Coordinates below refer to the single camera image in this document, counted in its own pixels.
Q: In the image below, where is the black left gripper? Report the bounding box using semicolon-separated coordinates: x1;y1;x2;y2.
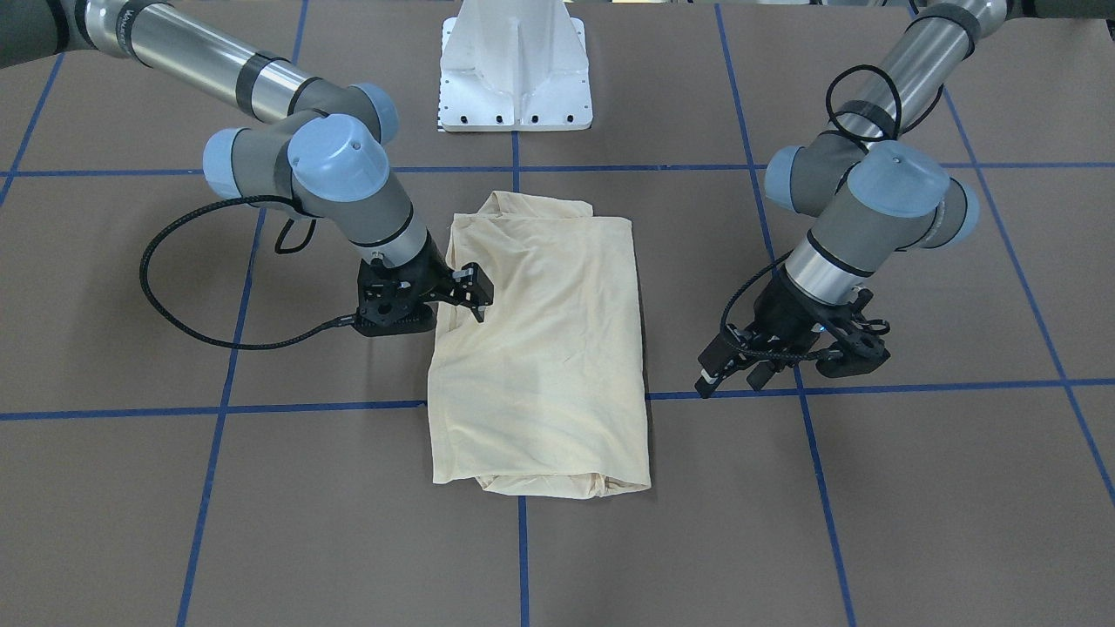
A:
694;274;854;398

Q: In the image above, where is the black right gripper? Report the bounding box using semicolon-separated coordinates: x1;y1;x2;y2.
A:
357;237;494;324

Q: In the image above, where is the beige long-sleeve printed shirt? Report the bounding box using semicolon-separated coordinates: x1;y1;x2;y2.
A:
427;191;652;500

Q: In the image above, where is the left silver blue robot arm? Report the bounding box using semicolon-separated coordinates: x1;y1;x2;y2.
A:
694;1;1024;398

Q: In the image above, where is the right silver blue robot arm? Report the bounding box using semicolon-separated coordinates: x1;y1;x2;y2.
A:
1;1;494;345

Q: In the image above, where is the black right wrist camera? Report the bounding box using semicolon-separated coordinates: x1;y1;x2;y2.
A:
352;274;436;337

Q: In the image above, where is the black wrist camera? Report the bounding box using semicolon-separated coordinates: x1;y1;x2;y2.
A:
352;274;436;337
816;288;891;380

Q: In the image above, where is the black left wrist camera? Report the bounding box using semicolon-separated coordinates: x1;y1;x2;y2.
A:
816;288;891;380

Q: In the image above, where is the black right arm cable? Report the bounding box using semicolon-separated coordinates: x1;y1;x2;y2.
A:
139;195;358;353

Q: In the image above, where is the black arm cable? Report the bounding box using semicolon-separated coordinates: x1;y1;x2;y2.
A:
720;64;946;367
139;195;358;353

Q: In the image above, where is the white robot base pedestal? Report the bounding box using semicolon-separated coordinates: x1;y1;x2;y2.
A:
437;1;594;132

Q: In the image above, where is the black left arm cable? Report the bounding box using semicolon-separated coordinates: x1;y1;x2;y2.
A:
720;64;946;367

